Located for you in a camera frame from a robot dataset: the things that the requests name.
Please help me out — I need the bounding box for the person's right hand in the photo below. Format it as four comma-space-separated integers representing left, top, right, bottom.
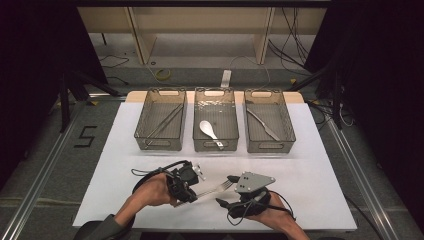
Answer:
247, 192, 297, 232

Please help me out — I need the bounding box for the hand-held gripper cable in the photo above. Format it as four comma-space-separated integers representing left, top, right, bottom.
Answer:
130, 159, 188, 195
226, 189, 297, 227

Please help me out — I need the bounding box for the left hand-held gripper cable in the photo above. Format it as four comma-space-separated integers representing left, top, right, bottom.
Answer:
130, 159, 188, 195

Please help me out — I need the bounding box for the right hand-held gripper cable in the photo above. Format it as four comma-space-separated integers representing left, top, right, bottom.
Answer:
226, 189, 297, 227

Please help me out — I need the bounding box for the bundle of black cables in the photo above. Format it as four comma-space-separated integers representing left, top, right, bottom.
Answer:
268, 7, 316, 73

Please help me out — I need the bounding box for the black metal stand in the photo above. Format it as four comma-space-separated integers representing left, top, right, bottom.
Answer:
58, 68, 121, 134
288, 63, 344, 131

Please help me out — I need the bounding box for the black curtain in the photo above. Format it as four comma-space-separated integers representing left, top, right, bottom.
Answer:
0, 0, 108, 188
306, 0, 424, 231

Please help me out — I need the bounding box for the metal fork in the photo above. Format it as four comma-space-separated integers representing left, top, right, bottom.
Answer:
174, 179, 234, 207

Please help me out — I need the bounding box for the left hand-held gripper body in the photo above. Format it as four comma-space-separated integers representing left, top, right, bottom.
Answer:
166, 160, 207, 202

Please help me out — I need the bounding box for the person's left hand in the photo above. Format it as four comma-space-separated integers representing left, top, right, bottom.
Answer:
133, 172, 180, 208

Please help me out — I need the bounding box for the yellow tape roll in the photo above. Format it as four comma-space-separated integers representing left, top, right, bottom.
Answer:
154, 68, 173, 82

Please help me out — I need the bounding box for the white ceramic spoon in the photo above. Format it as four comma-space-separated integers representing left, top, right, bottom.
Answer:
199, 119, 225, 150

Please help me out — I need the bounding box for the thin black floor cable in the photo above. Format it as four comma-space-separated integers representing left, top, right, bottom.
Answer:
98, 54, 130, 86

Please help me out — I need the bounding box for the white table cover sheet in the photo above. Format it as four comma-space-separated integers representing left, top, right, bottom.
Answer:
72, 101, 358, 233

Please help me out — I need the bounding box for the metal floor rail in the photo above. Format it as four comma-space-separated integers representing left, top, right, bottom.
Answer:
0, 99, 88, 240
326, 118, 399, 240

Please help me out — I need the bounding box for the white power strip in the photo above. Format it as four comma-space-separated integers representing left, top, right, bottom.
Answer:
220, 69, 233, 89

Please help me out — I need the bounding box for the white cable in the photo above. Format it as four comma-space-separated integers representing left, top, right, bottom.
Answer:
229, 54, 272, 91

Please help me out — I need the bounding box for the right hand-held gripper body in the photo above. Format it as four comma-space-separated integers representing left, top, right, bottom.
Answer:
226, 171, 277, 220

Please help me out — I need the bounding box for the translucent grey plastic basket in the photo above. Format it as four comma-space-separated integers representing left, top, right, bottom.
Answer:
192, 87, 240, 153
243, 88, 297, 154
133, 87, 188, 152

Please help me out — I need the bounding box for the metal table knife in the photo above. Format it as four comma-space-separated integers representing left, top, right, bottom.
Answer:
246, 107, 282, 142

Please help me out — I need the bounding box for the short silver metal bar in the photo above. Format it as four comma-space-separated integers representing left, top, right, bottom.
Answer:
87, 93, 128, 102

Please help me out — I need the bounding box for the beige wooden shelf unit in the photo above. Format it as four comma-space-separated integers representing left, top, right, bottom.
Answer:
76, 7, 328, 66

